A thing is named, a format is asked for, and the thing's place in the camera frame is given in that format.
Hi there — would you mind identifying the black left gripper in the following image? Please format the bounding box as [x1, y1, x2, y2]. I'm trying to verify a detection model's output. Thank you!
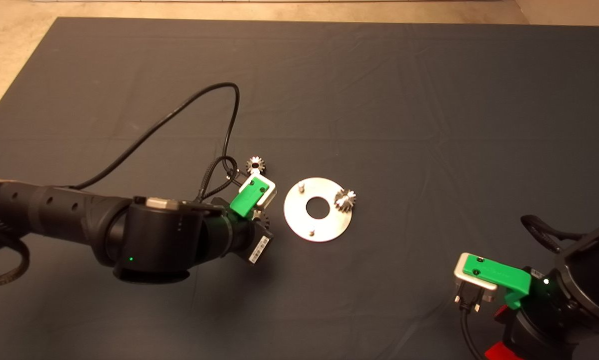
[210, 197, 274, 266]

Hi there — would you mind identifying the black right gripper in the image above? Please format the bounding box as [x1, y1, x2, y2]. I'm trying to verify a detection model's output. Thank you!
[484, 267, 576, 360]

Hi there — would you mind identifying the round metal carrier plate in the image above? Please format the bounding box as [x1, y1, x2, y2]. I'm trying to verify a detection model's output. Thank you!
[284, 177, 353, 243]

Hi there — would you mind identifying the dark grey table cloth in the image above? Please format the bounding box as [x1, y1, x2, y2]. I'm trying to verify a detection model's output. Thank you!
[0, 16, 599, 360]

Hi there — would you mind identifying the green left camera mount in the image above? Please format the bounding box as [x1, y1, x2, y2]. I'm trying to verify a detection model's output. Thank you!
[228, 177, 270, 219]

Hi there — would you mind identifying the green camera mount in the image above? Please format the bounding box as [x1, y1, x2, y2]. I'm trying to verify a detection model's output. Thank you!
[228, 177, 270, 219]
[467, 254, 532, 310]

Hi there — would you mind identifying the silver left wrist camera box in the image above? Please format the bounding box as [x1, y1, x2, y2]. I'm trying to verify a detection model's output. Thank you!
[239, 172, 277, 207]

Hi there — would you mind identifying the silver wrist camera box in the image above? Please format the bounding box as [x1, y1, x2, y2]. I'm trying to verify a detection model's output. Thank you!
[239, 172, 277, 207]
[453, 252, 498, 304]

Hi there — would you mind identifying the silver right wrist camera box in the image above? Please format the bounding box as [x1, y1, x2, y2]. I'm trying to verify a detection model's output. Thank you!
[453, 252, 498, 304]

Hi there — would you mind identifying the green right camera mount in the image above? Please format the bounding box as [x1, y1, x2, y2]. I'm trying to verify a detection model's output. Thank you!
[467, 254, 532, 310]

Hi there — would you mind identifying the thin black braided cable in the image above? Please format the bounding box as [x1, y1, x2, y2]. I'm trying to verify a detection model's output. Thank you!
[198, 155, 241, 202]

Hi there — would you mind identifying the thin black left camera cable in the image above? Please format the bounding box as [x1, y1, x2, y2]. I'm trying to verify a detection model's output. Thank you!
[72, 82, 241, 191]

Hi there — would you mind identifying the thick black braided hose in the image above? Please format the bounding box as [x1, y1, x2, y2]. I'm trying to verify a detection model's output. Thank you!
[0, 220, 31, 289]

